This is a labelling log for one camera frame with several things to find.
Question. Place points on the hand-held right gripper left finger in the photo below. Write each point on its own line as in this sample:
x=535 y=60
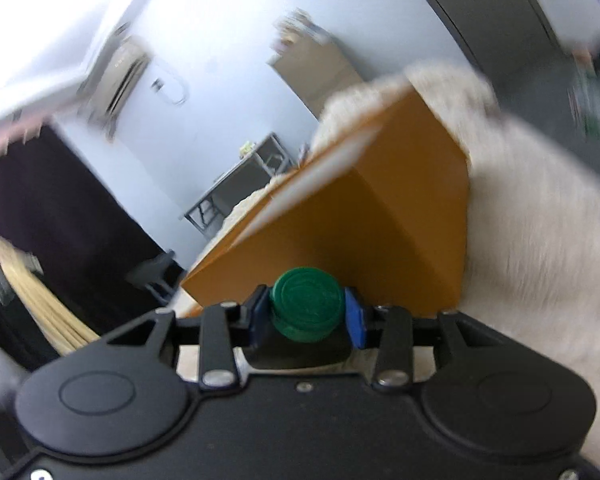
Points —
x=260 y=312

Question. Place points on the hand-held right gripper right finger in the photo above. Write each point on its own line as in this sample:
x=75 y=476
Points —
x=355 y=320

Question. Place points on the dark bottle with green cap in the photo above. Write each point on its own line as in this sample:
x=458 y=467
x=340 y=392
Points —
x=306 y=305

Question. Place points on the orange cardboard box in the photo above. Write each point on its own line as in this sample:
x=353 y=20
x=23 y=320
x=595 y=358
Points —
x=380 y=220

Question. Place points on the black chair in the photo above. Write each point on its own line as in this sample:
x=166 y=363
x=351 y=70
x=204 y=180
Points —
x=150 y=272

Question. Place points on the grey folding table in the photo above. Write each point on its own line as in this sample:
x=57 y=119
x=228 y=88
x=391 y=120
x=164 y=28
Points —
x=240 y=180

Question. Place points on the white shaggy blanket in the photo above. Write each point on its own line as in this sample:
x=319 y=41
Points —
x=540 y=240

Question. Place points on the long beige waffle towel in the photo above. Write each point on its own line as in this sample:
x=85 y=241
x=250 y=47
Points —
x=45 y=305

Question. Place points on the black curtain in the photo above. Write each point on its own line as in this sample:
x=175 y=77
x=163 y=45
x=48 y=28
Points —
x=65 y=220

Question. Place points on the beige fridge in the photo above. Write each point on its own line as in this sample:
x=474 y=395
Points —
x=320 y=72

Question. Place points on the small cartons and jars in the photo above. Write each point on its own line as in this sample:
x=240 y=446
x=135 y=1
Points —
x=300 y=25

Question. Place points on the green-white plastic packet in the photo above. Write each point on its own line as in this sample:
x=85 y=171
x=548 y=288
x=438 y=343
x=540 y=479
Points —
x=595 y=105

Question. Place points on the dark grey door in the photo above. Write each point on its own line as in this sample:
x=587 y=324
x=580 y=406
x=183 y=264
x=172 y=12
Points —
x=480 y=15

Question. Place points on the wall air conditioner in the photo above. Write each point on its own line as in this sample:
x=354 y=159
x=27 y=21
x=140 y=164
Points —
x=122 y=77

